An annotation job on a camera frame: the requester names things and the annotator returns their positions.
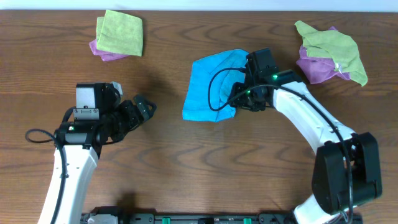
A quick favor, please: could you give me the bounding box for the blue microfiber cloth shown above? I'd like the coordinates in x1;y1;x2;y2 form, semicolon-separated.
182;49;248;122

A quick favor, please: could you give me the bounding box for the crumpled green cloth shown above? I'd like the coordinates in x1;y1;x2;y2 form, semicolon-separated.
295;21;368;86

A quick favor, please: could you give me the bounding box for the crumpled purple cloth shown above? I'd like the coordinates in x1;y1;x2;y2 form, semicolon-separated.
295;21;355;84

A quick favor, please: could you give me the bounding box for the folded green cloth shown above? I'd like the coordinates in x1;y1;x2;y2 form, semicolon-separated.
96;10;144;57

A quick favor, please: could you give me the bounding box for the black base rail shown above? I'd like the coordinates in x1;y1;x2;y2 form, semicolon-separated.
78;206;296;224

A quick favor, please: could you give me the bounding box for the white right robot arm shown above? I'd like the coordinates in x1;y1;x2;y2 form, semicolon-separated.
228;49;382;223

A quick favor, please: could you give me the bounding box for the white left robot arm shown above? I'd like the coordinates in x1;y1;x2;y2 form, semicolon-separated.
39;82;156;223

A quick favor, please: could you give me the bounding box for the folded purple cloth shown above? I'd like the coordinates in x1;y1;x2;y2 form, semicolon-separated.
89;39;128;62

